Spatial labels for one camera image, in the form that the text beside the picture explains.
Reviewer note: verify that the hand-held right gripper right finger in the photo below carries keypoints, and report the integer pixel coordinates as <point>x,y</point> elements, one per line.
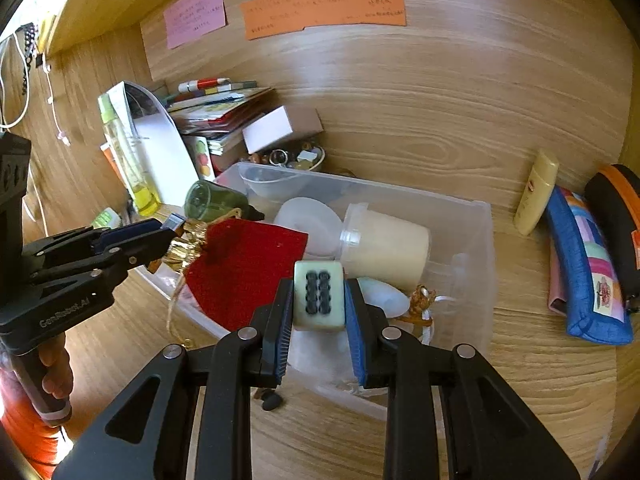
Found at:
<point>357,340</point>

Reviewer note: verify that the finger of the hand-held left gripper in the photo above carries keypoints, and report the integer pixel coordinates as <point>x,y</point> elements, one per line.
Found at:
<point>130,232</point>
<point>145,252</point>

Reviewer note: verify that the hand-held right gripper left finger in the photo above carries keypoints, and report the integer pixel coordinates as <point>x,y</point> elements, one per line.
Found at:
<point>282,330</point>

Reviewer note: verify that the mahjong tile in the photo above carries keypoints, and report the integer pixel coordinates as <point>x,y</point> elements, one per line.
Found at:
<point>320,310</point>

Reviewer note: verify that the pale green tube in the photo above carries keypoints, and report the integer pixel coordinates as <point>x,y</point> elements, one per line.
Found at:
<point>385,297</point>

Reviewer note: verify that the orange tassel charm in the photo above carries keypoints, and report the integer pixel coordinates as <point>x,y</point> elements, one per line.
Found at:
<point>419,305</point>

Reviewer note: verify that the red cloth pouch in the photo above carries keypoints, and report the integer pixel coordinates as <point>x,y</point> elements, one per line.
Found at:
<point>240,270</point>

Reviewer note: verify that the clear jar with cream filling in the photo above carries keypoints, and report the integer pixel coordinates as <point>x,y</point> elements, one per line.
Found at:
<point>390,250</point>

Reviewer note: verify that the clear plastic storage box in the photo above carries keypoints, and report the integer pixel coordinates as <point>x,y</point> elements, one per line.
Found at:
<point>450,220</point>

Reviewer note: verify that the wooden desktop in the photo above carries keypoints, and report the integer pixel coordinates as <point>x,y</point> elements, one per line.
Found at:
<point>525,385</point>

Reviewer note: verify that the person's left hand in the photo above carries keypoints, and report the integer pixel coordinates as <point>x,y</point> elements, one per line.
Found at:
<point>56,365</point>

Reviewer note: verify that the small green label bottle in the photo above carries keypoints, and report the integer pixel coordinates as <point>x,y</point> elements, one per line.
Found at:
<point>106,219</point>

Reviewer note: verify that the white cotton balls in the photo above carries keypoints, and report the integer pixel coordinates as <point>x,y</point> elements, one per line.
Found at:
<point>320,360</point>

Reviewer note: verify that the yellow-green bottle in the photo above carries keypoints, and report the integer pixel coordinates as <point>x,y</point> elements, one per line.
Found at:
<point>130,165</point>

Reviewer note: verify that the small dark stone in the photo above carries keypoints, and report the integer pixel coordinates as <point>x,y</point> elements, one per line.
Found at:
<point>270,401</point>

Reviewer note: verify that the green glass bottle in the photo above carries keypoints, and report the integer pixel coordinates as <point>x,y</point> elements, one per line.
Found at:
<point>215,200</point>

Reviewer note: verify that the fruit print booklet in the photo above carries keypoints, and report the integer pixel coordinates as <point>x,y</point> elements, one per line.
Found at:
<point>201,157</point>

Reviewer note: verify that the white plastic cup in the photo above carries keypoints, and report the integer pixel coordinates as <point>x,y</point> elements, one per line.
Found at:
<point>305,220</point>

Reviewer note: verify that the clear plastic bowl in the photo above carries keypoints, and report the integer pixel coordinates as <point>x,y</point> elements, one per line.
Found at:
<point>275,182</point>

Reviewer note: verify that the stack of books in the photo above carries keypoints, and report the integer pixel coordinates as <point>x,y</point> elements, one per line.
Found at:
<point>220,115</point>

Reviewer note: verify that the red and white marker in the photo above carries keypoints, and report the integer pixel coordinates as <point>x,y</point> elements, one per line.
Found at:
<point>205,84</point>

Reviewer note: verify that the bowl of beads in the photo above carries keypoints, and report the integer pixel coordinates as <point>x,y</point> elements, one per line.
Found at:
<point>300,160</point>

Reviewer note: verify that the white and pink cardboard box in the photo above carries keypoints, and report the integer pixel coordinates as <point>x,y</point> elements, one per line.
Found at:
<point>280,127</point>

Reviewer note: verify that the wooden shelf board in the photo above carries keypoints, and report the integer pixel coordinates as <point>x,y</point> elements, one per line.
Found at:
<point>110,5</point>

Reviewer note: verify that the pink paper note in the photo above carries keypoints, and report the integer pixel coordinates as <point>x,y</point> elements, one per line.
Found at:
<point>195,12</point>

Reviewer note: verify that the cream lotion tube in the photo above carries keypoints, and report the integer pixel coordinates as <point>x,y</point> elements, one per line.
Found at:
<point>537,195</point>

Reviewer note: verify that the blue patchwork pouch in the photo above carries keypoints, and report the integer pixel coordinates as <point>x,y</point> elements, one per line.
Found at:
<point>590,270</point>

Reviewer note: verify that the black and orange pencil case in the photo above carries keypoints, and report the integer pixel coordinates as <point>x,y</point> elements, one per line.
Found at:
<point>615,220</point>

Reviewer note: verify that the orange paper note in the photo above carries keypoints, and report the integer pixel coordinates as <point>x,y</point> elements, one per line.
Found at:
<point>325,7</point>

